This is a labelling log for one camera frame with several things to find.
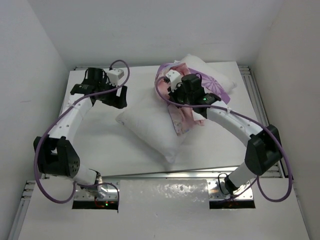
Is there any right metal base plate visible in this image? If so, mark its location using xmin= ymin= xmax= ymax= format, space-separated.
xmin=207 ymin=179 xmax=255 ymax=200

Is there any aluminium frame rail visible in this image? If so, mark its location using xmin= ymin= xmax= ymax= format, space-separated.
xmin=238 ymin=66 xmax=288 ymax=178

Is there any white pillow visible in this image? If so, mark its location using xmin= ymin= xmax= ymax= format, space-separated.
xmin=116 ymin=54 xmax=237 ymax=163

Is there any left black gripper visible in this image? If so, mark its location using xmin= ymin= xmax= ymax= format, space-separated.
xmin=97 ymin=78 xmax=126 ymax=109

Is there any white front cover board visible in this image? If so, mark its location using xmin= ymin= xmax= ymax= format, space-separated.
xmin=19 ymin=180 xmax=309 ymax=240

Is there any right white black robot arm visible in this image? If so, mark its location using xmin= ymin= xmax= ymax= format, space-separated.
xmin=165 ymin=71 xmax=283 ymax=195

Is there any metal base plate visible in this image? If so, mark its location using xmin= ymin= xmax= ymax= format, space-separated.
xmin=74 ymin=182 xmax=120 ymax=201
xmin=207 ymin=179 xmax=255 ymax=200

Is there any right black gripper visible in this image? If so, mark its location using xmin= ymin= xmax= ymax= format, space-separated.
xmin=167 ymin=80 xmax=193 ymax=109

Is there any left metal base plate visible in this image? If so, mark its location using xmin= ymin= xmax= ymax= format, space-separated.
xmin=74 ymin=182 xmax=120 ymax=201

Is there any pink purple pillowcase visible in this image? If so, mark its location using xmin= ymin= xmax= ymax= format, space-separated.
xmin=155 ymin=60 xmax=236 ymax=136

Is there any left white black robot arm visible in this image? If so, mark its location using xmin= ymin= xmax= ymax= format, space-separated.
xmin=33 ymin=67 xmax=128 ymax=186

